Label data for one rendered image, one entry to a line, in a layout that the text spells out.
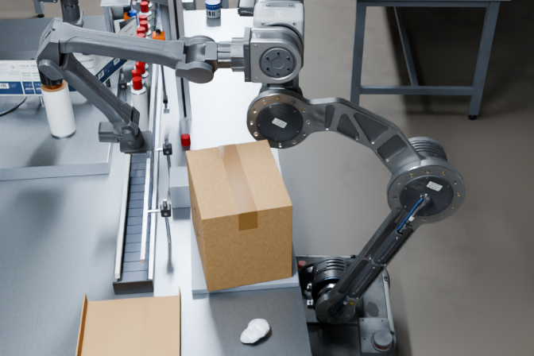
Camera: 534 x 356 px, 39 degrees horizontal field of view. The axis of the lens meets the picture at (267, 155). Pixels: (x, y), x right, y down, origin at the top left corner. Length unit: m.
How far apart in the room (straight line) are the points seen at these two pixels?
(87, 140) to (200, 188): 0.75
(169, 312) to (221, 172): 0.40
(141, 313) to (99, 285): 0.17
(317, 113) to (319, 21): 3.11
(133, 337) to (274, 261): 0.42
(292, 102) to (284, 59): 0.33
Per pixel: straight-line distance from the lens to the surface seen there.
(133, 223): 2.28
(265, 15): 1.93
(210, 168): 2.07
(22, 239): 2.39
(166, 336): 2.03
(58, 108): 2.62
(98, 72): 2.84
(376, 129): 2.25
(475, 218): 3.69
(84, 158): 2.57
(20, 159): 2.63
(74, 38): 1.91
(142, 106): 2.59
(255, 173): 2.04
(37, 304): 2.19
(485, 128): 4.31
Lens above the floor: 2.39
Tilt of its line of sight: 37 degrees down
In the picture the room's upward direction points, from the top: 1 degrees counter-clockwise
